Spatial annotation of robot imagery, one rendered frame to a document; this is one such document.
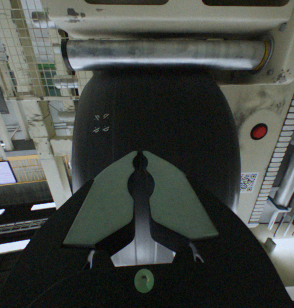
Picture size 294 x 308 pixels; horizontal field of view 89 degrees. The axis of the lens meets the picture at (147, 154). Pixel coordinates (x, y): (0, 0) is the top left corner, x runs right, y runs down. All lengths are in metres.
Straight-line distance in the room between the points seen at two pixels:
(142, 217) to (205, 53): 0.28
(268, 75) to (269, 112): 0.15
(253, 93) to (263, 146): 0.15
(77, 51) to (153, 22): 0.12
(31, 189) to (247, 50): 12.64
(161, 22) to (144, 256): 0.37
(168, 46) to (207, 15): 0.06
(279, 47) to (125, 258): 0.42
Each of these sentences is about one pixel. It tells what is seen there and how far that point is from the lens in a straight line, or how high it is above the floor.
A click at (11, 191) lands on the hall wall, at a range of 13.26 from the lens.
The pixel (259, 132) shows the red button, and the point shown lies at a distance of 0.49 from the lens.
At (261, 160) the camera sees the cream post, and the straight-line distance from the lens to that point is 0.54.
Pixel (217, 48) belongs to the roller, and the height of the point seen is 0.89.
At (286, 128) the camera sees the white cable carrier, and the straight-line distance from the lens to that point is 0.56.
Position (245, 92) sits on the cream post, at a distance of 0.45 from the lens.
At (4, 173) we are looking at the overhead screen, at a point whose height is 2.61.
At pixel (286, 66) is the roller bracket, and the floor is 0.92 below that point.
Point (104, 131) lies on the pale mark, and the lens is 0.23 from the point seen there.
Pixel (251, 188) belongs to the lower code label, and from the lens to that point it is 0.58.
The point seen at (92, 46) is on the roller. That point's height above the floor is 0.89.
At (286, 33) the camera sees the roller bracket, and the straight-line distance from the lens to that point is 0.36.
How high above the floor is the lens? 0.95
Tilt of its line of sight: 24 degrees up
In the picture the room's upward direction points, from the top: 179 degrees clockwise
